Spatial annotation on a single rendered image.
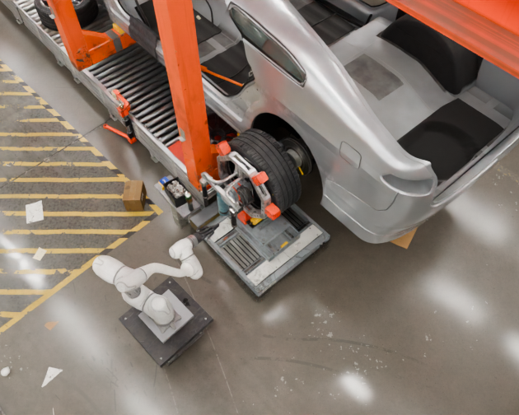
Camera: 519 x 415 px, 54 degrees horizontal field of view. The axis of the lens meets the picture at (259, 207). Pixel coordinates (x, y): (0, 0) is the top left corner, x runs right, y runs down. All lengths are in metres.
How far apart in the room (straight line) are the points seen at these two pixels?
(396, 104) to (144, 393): 2.94
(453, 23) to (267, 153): 2.18
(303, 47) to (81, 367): 2.84
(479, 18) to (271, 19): 2.00
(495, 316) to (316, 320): 1.43
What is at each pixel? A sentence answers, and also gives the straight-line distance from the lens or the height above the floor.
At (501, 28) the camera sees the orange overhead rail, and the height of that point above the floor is 3.00.
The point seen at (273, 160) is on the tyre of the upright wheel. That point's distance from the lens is 3.57.
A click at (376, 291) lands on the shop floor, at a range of 4.40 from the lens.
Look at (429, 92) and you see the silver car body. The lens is 4.53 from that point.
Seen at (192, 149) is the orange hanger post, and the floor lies 1.05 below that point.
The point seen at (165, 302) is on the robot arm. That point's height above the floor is 0.59.
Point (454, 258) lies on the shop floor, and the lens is 4.74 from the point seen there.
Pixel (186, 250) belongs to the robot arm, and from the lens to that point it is 3.59.
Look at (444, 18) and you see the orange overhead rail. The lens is 1.64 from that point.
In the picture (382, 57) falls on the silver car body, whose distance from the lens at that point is 4.60.
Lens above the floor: 3.90
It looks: 56 degrees down
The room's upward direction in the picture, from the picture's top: 1 degrees counter-clockwise
